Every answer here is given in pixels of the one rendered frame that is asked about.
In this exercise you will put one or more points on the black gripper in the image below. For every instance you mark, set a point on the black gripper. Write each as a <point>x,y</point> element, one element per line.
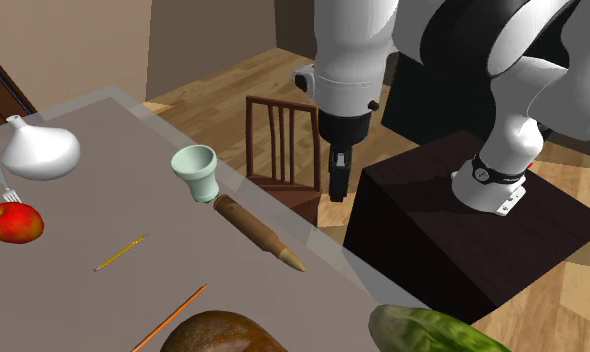
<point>344,128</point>

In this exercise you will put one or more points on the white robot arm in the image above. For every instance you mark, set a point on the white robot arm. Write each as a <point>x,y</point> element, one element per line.
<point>351,53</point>

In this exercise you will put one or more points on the brown wooden chair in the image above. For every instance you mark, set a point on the brown wooden chair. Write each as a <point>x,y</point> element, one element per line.
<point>285,187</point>

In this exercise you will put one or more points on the dark robot stand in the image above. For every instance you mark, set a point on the dark robot stand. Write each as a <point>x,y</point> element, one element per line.
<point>422,229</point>

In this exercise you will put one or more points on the brown bullet-shaped pepper mill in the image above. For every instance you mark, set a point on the brown bullet-shaped pepper mill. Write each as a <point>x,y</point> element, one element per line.
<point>253,229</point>

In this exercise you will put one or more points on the black cabinet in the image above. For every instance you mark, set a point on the black cabinet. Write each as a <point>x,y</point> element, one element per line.
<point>422,107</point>

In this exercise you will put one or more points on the pale green cup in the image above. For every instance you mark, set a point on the pale green cup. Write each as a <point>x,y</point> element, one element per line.
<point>197,170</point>

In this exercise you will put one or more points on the green cucumber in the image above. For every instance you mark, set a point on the green cucumber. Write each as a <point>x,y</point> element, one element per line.
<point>426,331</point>

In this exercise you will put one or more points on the brown bread loaf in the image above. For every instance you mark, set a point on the brown bread loaf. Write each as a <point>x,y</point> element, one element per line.
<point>222,334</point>

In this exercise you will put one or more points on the orange pencil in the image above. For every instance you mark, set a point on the orange pencil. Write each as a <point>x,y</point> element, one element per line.
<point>170,318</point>

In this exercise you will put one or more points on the yellow pencil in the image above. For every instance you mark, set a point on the yellow pencil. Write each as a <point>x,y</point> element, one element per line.
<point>119,252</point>

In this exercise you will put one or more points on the white squat vase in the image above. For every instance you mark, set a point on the white squat vase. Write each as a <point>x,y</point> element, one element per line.
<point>41,151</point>

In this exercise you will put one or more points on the red apple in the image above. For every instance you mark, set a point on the red apple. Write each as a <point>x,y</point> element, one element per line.
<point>13,222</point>

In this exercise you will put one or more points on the silver fork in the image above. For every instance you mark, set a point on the silver fork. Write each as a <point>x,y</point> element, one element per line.
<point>10,194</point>

